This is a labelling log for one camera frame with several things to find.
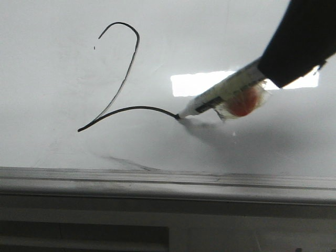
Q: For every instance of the white black whiteboard marker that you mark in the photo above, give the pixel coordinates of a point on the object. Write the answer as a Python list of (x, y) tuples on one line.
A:
[(247, 76)]

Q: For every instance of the red magnet taped to marker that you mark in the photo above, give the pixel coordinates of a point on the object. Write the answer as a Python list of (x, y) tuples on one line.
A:
[(243, 102)]

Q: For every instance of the white whiteboard surface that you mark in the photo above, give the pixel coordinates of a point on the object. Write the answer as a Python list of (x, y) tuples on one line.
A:
[(63, 61)]

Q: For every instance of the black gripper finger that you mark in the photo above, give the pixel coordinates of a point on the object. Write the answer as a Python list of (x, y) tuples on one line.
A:
[(305, 38)]

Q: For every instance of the grey aluminium whiteboard frame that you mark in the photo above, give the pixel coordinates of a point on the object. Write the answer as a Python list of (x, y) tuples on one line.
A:
[(169, 185)]

